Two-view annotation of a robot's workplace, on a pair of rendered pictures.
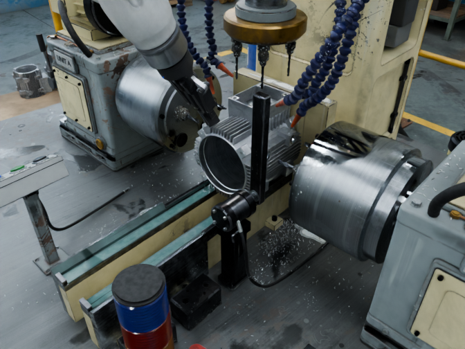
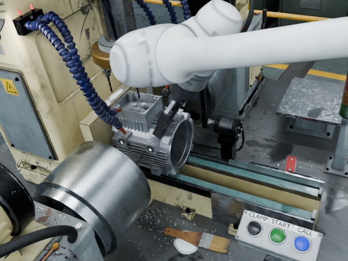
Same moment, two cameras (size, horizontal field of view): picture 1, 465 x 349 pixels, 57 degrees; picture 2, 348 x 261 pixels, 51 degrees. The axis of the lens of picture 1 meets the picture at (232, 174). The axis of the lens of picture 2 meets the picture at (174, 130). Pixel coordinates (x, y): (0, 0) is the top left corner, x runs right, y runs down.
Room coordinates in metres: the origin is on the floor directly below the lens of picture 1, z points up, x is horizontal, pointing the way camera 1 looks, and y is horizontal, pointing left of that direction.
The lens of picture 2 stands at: (1.01, 0.88, 1.74)
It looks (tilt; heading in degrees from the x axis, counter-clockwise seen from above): 37 degrees down; 260
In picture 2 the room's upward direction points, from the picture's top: 8 degrees counter-clockwise
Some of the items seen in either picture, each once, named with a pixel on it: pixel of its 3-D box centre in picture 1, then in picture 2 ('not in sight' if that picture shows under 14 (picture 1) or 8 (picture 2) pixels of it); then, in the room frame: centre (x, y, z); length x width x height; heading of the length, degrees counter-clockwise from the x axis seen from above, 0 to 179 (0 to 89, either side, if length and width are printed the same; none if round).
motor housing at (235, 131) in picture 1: (248, 148); (154, 137); (0.92, -0.04, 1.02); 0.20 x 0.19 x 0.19; 138
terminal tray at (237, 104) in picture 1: (259, 109); (138, 111); (0.95, -0.07, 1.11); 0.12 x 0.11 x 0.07; 138
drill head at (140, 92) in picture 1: (158, 95); (80, 213); (1.16, 0.22, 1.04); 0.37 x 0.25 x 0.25; 47
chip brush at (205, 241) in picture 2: not in sight; (196, 238); (0.88, 0.22, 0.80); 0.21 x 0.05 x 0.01; 144
